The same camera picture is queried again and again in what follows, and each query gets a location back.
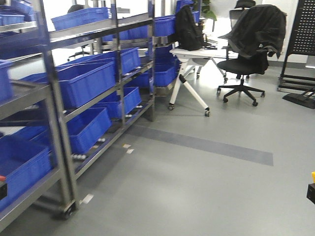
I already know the blue bin bottom left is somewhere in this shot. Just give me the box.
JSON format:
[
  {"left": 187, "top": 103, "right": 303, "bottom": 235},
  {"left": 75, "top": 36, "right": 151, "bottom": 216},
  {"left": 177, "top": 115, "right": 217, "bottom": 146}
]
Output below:
[{"left": 0, "top": 135, "right": 53, "bottom": 210}]

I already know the long steel shelving rack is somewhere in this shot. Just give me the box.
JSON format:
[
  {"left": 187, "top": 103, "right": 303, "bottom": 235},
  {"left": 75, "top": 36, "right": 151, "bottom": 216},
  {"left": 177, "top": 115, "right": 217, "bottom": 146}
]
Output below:
[{"left": 0, "top": 0, "right": 168, "bottom": 229}]

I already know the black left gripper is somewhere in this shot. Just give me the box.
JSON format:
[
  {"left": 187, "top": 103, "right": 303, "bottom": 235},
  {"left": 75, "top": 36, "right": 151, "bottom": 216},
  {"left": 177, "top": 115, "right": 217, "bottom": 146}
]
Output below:
[{"left": 0, "top": 181, "right": 7, "bottom": 200}]

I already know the black perforated pegboard stand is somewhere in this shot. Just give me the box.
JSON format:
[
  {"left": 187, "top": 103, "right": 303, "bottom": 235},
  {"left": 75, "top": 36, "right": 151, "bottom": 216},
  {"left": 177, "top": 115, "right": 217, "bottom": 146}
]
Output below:
[{"left": 277, "top": 0, "right": 315, "bottom": 109}]

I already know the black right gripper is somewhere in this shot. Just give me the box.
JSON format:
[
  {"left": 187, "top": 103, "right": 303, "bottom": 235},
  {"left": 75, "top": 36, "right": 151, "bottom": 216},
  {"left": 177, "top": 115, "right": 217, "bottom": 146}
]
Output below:
[{"left": 306, "top": 183, "right": 315, "bottom": 204}]

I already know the black office chair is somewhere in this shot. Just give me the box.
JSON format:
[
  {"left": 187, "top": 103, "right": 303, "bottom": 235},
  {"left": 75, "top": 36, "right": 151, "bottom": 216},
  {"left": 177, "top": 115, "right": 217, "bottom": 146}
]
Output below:
[{"left": 217, "top": 0, "right": 268, "bottom": 107}]

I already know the blue bin shelf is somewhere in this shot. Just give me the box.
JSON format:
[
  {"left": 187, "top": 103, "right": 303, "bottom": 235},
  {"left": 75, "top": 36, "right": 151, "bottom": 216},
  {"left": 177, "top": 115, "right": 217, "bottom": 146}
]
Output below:
[
  {"left": 51, "top": 7, "right": 109, "bottom": 30},
  {"left": 18, "top": 59, "right": 117, "bottom": 110},
  {"left": 66, "top": 107, "right": 112, "bottom": 154}
]

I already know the blue bin middle shelf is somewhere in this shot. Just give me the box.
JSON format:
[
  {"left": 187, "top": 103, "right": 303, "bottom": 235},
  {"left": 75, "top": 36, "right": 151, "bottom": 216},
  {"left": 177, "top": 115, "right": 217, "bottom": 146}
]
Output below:
[{"left": 18, "top": 59, "right": 117, "bottom": 110}]

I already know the black jacket on chair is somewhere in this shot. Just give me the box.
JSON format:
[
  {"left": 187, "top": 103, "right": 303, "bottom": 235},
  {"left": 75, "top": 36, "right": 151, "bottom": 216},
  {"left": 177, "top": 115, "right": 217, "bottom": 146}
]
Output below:
[{"left": 220, "top": 4, "right": 286, "bottom": 58}]

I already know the blue bin lower shelf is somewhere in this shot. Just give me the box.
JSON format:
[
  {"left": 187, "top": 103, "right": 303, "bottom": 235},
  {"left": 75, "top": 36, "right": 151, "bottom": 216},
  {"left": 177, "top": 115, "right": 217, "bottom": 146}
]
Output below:
[{"left": 66, "top": 107, "right": 112, "bottom": 154}]

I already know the black backpack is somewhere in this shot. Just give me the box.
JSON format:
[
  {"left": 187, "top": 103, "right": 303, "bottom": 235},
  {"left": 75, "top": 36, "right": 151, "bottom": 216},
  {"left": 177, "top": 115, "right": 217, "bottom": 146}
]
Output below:
[{"left": 175, "top": 5, "right": 203, "bottom": 51}]

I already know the white folding table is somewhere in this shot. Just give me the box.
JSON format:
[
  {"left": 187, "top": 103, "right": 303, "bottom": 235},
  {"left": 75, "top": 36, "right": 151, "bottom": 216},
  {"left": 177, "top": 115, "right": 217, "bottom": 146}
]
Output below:
[{"left": 168, "top": 45, "right": 233, "bottom": 118}]

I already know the blue bin top shelf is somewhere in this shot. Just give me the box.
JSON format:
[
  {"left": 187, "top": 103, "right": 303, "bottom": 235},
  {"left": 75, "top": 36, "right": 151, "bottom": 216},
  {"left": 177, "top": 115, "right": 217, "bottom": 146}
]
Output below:
[{"left": 51, "top": 7, "right": 109, "bottom": 30}]

